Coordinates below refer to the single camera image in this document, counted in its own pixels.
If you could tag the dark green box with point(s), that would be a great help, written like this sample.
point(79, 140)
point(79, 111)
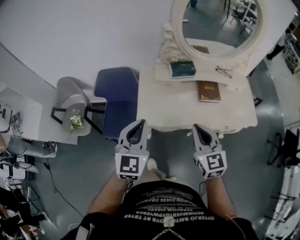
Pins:
point(182, 69)

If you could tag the black folding chair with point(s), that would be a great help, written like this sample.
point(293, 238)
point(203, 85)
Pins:
point(290, 147)

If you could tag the white flower bouquet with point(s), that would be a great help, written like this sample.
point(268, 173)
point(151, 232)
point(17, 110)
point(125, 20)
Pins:
point(75, 122)

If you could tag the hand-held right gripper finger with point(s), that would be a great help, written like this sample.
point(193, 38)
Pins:
point(198, 144)
point(215, 141)

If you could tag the oval cream-framed mirror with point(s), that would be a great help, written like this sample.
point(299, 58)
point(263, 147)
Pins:
point(218, 23)

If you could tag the person's beige trousers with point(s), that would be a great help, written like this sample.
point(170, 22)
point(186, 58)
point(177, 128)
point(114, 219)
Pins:
point(159, 174)

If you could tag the person's right white shoe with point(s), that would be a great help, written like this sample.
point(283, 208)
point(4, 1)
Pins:
point(173, 178)

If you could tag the grey chair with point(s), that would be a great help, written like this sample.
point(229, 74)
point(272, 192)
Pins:
point(70, 93)

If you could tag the person's left forearm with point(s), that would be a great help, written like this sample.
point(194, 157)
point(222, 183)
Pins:
point(105, 197)

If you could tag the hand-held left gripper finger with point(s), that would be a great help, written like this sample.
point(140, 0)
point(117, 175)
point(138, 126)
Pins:
point(144, 138)
point(123, 138)

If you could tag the white vanity dressing table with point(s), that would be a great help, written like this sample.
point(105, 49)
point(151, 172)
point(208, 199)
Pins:
point(168, 105)

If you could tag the white machine frame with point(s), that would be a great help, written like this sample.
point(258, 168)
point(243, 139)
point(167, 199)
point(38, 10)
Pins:
point(288, 199)

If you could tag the blue chair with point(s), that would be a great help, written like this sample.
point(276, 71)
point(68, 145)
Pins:
point(117, 93)

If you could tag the person's black printed T-shirt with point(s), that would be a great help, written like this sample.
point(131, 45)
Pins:
point(164, 204)

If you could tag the person's right forearm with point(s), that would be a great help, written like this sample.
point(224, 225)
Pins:
point(220, 197)

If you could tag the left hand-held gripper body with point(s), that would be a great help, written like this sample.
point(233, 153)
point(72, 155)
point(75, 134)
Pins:
point(129, 165)

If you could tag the white and black machine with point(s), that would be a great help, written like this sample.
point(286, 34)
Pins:
point(14, 172)

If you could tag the person's white shoe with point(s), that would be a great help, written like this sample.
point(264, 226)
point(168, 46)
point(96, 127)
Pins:
point(173, 178)
point(152, 164)

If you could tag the person's left white shoe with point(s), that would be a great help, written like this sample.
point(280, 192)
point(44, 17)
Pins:
point(152, 164)

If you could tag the brown book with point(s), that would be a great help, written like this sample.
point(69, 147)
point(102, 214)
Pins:
point(209, 91)

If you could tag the small cream drawer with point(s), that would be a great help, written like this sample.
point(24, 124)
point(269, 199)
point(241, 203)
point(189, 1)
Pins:
point(167, 81)

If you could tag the black eyeglasses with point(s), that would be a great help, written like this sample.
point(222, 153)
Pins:
point(227, 73)

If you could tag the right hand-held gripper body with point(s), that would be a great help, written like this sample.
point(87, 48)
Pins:
point(213, 164)

